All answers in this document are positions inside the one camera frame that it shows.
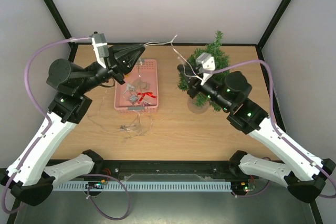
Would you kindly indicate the red ribbon bow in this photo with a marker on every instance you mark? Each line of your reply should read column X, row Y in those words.
column 142, row 95

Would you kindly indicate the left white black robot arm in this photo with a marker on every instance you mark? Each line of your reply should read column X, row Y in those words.
column 29, row 178

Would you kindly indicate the silver reindeer ornament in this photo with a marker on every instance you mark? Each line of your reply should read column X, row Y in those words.
column 129, row 89

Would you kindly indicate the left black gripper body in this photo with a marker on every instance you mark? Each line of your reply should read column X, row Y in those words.
column 115, row 71

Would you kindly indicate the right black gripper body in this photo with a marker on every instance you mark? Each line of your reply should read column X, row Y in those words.
column 190, row 82

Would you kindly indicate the small green christmas tree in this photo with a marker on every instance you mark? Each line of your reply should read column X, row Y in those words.
column 201, row 103

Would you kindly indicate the beige felt ornament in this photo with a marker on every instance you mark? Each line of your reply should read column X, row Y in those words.
column 141, row 85

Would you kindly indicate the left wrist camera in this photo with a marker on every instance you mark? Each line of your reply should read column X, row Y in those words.
column 100, row 48

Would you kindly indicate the silver gift box ornament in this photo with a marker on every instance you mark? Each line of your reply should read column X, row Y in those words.
column 133, row 99

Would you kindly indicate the black frame rail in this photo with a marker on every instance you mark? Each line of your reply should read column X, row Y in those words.
column 214, row 169

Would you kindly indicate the clear led string lights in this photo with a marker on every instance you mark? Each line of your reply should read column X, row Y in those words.
column 134, row 128

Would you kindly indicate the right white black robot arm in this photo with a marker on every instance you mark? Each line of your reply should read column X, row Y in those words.
column 303, row 174

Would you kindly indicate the light blue cable duct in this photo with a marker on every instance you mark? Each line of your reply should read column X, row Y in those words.
column 147, row 186

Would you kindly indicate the pink plastic basket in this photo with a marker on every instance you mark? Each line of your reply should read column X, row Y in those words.
column 149, row 74

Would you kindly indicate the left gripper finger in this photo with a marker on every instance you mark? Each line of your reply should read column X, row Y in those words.
column 127, row 51
column 126, row 65

